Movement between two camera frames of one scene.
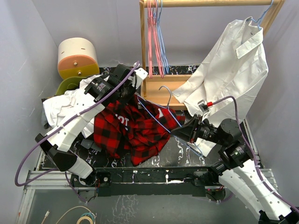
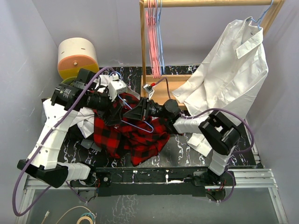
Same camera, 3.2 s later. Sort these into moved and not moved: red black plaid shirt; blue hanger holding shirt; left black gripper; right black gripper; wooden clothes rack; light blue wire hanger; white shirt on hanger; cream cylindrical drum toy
Moved: right black gripper; light blue wire hanger; left black gripper
Not moved: red black plaid shirt; blue hanger holding shirt; wooden clothes rack; cream cylindrical drum toy; white shirt on hanger
